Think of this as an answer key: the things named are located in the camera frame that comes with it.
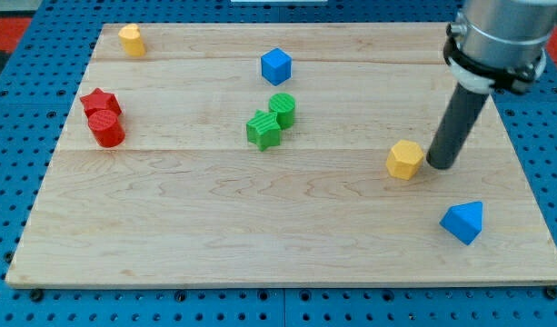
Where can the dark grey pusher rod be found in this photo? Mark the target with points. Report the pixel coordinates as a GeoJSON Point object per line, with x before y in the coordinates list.
{"type": "Point", "coordinates": [460, 115]}

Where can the yellow hexagon block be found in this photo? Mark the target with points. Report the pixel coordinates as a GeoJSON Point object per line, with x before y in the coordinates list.
{"type": "Point", "coordinates": [404, 159]}

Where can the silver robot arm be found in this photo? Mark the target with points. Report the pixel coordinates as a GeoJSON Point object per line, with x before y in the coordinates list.
{"type": "Point", "coordinates": [491, 44]}

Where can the blue triangle block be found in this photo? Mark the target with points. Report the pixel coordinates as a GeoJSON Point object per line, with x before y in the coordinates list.
{"type": "Point", "coordinates": [464, 221]}

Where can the green cylinder block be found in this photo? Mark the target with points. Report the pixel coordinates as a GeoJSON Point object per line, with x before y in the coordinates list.
{"type": "Point", "coordinates": [283, 105]}

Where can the wooden board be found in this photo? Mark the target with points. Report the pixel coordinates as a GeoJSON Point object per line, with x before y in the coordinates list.
{"type": "Point", "coordinates": [186, 202]}

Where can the blue cube block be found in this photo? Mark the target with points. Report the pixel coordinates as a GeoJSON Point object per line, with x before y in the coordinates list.
{"type": "Point", "coordinates": [276, 66]}

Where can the green star block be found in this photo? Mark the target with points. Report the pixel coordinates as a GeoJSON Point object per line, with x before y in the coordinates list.
{"type": "Point", "coordinates": [263, 130]}

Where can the yellow heart block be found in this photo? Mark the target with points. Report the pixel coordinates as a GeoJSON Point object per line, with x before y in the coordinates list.
{"type": "Point", "coordinates": [131, 40]}

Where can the red cylinder block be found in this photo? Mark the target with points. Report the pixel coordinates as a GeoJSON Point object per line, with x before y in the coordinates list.
{"type": "Point", "coordinates": [106, 128]}

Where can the red star block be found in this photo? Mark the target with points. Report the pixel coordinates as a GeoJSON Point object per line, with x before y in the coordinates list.
{"type": "Point", "coordinates": [99, 100]}

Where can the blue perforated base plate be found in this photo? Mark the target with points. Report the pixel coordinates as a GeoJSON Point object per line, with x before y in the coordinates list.
{"type": "Point", "coordinates": [37, 87]}

